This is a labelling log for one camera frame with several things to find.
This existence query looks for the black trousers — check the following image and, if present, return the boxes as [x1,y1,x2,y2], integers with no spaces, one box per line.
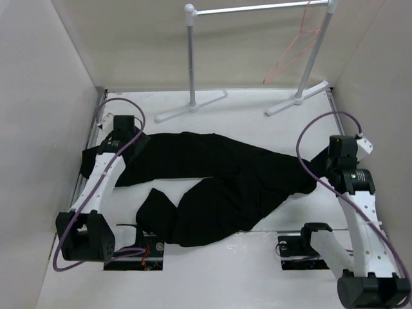
[80,130,328,248]

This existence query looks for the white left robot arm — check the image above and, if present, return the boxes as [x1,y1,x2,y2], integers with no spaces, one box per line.
[55,115,149,263]

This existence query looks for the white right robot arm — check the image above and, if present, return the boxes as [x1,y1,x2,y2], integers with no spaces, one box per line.
[298,135,411,308]

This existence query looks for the white clothes rack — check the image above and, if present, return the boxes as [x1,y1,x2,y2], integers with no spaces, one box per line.
[154,1,339,123]

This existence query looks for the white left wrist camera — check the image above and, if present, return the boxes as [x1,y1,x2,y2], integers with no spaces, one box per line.
[97,113,114,132]

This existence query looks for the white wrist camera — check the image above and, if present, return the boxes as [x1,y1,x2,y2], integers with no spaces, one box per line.
[97,113,114,132]
[356,136,373,161]

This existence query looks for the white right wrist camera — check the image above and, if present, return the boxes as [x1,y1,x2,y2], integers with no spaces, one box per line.
[356,136,373,161]

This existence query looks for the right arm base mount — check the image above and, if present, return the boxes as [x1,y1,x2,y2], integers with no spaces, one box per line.
[276,234,329,271]

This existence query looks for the pink wire hanger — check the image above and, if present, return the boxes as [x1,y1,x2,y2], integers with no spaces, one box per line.
[263,1,321,86]

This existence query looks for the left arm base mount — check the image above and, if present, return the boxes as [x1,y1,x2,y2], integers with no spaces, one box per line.
[103,231,165,271]

